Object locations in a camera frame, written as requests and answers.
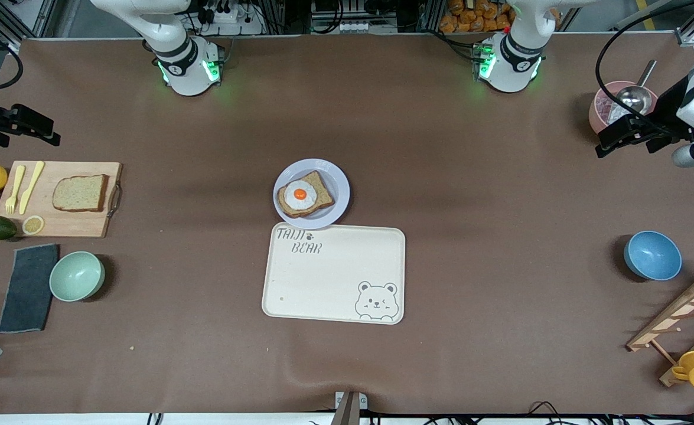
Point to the pink bowl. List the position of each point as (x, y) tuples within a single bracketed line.
[(596, 118)]

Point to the fried egg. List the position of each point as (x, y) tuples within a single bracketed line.
[(299, 195)]

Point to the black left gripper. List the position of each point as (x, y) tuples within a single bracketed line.
[(668, 106)]

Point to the mint green bowl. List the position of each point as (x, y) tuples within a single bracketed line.
[(77, 276)]

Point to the white power strip with plugs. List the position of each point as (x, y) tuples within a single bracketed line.
[(246, 26)]

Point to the wooden cup rack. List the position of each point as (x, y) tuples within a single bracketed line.
[(677, 321)]

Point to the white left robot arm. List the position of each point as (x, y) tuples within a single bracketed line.
[(509, 65)]

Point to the white socket strip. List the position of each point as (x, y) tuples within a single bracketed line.
[(346, 27)]

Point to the pile of orange buns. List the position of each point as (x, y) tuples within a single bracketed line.
[(471, 20)]

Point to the metal scoop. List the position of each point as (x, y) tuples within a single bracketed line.
[(633, 97)]

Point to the cream bear print tray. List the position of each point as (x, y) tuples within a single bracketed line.
[(335, 277)]

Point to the clear ice cubes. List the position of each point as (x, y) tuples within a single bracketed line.
[(606, 109)]

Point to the yellow plastic fork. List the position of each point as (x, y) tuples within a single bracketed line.
[(15, 189)]

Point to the blue bowl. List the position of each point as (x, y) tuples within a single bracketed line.
[(652, 255)]

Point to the metal table corner bracket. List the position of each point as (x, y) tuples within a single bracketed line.
[(15, 46), (686, 38)]

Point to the brown bread slice with egg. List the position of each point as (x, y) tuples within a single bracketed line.
[(323, 198)]

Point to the dark grey cloth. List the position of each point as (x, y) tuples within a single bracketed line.
[(28, 289)]

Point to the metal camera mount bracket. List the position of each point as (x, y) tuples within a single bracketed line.
[(349, 407)]

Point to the plain brown bread slice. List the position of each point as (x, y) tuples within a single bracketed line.
[(81, 193)]

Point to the white round plate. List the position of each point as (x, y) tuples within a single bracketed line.
[(335, 177)]

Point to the yellow plastic knife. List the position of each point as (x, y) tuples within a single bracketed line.
[(31, 189)]

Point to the wooden cutting board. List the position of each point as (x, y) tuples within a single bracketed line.
[(75, 224)]

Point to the lemon slice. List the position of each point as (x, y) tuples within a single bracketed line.
[(33, 225)]

